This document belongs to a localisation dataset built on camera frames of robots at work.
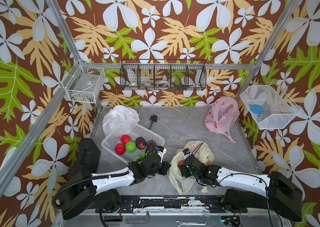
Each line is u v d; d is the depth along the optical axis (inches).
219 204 28.3
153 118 43.8
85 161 30.0
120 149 34.8
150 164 24.5
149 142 36.5
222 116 43.7
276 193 16.3
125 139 36.8
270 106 32.3
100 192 18.9
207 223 27.2
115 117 37.7
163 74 38.1
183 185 30.1
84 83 33.9
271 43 31.8
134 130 39.6
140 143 36.0
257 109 32.8
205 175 24.1
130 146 35.3
